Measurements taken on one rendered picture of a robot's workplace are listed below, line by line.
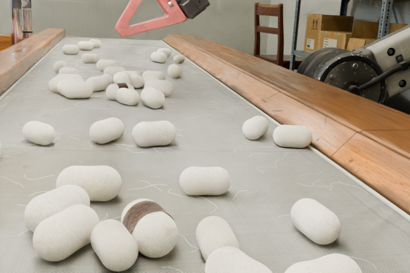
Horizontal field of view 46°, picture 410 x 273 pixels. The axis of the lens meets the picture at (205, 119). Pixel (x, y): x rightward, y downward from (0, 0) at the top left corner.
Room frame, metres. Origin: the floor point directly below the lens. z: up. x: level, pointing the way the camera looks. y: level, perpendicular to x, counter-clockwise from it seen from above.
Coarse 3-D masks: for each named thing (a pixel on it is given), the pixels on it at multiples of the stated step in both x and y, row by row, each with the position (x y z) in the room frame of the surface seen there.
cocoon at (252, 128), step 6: (252, 120) 0.42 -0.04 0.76; (258, 120) 0.43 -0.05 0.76; (264, 120) 0.44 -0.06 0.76; (246, 126) 0.42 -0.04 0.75; (252, 126) 0.42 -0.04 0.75; (258, 126) 0.42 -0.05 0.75; (264, 126) 0.43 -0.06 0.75; (246, 132) 0.42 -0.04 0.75; (252, 132) 0.42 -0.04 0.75; (258, 132) 0.42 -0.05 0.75; (264, 132) 0.43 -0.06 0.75; (252, 138) 0.42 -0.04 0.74
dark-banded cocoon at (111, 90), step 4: (112, 84) 0.57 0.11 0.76; (116, 84) 0.57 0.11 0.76; (128, 84) 0.58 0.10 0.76; (108, 88) 0.56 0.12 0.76; (112, 88) 0.56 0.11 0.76; (116, 88) 0.56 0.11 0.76; (132, 88) 0.58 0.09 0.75; (108, 92) 0.56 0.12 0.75; (112, 92) 0.56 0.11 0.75; (108, 96) 0.56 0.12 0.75; (112, 96) 0.56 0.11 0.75; (112, 100) 0.57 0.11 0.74; (116, 100) 0.57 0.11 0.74
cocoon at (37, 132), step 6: (24, 126) 0.38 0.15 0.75; (30, 126) 0.37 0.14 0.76; (36, 126) 0.37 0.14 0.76; (42, 126) 0.37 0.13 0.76; (48, 126) 0.37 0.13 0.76; (24, 132) 0.37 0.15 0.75; (30, 132) 0.37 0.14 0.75; (36, 132) 0.37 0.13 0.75; (42, 132) 0.37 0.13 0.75; (48, 132) 0.37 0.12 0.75; (54, 132) 0.37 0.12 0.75; (30, 138) 0.37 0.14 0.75; (36, 138) 0.37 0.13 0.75; (42, 138) 0.37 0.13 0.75; (48, 138) 0.37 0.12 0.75; (54, 138) 0.38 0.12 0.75; (42, 144) 0.37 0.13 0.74
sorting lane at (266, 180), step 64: (128, 64) 0.92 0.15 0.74; (192, 64) 0.98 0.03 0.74; (0, 128) 0.42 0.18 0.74; (64, 128) 0.43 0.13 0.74; (128, 128) 0.44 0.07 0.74; (192, 128) 0.46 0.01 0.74; (0, 192) 0.27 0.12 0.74; (128, 192) 0.28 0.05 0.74; (256, 192) 0.30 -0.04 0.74; (320, 192) 0.30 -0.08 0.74; (0, 256) 0.20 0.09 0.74; (192, 256) 0.21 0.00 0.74; (256, 256) 0.21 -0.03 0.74; (320, 256) 0.22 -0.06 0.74; (384, 256) 0.22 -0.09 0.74
